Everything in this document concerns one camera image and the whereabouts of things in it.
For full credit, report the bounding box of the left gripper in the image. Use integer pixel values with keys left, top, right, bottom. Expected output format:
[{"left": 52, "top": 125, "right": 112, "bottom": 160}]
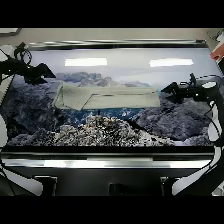
[{"left": 25, "top": 62, "right": 57, "bottom": 85}]

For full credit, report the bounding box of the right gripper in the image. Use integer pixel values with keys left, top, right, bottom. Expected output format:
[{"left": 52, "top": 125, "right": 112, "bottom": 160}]
[{"left": 160, "top": 81, "right": 188, "bottom": 102}]

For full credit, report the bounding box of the grey garment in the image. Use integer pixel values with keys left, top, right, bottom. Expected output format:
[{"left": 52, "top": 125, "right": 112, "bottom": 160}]
[{"left": 52, "top": 82, "right": 161, "bottom": 111}]

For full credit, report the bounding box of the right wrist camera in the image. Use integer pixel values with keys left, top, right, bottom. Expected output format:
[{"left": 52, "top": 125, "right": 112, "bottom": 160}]
[{"left": 187, "top": 72, "right": 198, "bottom": 88}]

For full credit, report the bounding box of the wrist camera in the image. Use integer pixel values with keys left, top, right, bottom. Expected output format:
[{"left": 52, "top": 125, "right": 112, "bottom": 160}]
[
  {"left": 187, "top": 72, "right": 198, "bottom": 88},
  {"left": 14, "top": 41, "right": 33, "bottom": 64}
]

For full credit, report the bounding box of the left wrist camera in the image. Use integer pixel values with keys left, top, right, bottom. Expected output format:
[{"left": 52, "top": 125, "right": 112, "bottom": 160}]
[{"left": 14, "top": 41, "right": 33, "bottom": 64}]

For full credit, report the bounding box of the silver frame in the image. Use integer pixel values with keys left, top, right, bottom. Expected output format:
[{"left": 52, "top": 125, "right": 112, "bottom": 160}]
[{"left": 0, "top": 151, "right": 224, "bottom": 197}]

